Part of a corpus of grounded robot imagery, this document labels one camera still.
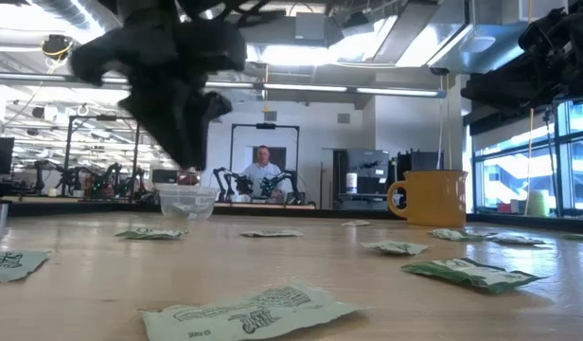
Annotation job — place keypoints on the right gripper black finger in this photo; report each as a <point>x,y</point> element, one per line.
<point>509,90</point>

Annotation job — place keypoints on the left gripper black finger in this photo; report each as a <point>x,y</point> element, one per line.
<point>218,105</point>
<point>173,128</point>

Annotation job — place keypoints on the green white truvia packet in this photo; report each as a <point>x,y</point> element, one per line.
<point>580,237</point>
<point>457,234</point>
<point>357,223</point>
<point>395,247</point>
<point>471,274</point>
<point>272,233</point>
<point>516,240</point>
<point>152,234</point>

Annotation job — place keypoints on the light green stevia packet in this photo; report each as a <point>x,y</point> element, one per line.
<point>253,312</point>
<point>12,265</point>

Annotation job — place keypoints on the black background robot arm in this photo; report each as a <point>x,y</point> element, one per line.
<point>41,175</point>
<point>107,182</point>
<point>272,184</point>
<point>244,184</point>

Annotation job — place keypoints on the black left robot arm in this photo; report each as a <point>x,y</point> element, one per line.
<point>145,9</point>

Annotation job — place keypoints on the fluorescent tube light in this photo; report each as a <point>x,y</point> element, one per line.
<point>398,91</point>
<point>305,87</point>
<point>230,84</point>

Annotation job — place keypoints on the clear plastic container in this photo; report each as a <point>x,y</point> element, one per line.
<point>187,203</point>

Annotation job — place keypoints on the person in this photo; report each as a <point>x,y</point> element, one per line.
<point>263,173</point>

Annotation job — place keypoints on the background wooden station table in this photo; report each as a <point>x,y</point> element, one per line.
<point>263,206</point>

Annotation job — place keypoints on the black equipment box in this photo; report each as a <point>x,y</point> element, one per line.
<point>424,161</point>

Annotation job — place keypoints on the pale green roll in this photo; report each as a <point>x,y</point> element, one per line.
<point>538,203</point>

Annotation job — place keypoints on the grey ceiling ventilation box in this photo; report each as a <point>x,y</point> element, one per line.
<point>310,26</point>

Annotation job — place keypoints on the yellow ceramic mug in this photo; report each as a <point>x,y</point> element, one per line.
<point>433,199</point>

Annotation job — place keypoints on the white canister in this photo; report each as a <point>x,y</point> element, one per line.
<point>351,184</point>

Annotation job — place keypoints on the black equipment cabinet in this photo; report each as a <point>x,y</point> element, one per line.
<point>367,161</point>

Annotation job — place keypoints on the black computer monitor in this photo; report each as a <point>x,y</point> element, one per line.
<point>0,156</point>

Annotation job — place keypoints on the black background gantry frame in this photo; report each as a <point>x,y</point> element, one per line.
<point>83,117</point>
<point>265,126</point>

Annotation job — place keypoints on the silver sheet metal duct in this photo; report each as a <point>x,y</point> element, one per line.
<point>485,42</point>

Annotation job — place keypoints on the grey wall vent grille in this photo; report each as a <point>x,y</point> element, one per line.
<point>343,118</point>
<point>270,116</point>

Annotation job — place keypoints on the black security camera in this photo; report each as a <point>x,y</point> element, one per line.
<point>439,71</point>

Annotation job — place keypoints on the black window frame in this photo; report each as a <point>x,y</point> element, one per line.
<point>559,166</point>

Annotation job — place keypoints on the black table border rail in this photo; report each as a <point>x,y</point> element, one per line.
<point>83,208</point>

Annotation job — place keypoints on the silver metal post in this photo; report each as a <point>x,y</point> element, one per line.
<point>1,218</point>

